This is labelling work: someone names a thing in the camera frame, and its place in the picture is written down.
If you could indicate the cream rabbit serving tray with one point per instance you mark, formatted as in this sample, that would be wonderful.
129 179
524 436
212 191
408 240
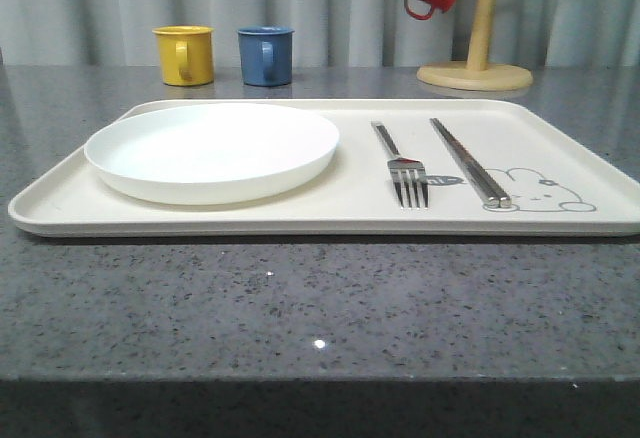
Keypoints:
496 168

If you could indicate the blue enamel mug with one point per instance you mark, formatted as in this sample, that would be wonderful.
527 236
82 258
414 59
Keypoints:
266 55

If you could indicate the silver metal fork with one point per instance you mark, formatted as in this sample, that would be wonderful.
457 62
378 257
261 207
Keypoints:
408 176

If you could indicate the wooden mug tree stand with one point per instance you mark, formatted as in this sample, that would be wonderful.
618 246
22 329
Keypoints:
477 73

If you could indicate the yellow enamel mug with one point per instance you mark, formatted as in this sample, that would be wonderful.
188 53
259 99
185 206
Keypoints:
186 54

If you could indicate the grey pleated curtain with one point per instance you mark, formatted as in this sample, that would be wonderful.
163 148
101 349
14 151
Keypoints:
326 32

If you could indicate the white round plate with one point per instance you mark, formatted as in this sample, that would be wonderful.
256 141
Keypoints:
212 154

